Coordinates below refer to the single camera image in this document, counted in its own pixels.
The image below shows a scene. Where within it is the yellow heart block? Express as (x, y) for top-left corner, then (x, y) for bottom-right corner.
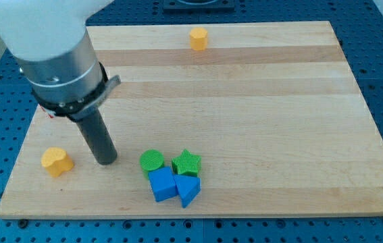
(41, 147), (74, 178)

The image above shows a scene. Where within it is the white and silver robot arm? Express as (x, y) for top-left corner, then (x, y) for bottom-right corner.
(0, 0), (119, 122)

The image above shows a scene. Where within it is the green star block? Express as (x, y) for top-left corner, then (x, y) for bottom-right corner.
(172, 149), (201, 177)

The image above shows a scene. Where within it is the green cylinder block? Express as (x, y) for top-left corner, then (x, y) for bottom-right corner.
(139, 149), (164, 180)

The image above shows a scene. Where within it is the light wooden board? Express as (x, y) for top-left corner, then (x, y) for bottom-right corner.
(0, 22), (383, 219)

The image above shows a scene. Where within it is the blue triangle block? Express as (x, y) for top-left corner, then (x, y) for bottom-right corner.
(174, 175), (201, 208)

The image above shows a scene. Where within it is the blue cube block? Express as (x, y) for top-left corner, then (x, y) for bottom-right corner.
(148, 167), (178, 202)

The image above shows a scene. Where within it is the yellow hexagon block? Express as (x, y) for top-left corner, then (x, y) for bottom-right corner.
(189, 27), (208, 51)

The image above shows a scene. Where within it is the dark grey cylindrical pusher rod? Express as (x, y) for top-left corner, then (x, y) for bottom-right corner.
(76, 109), (118, 165)

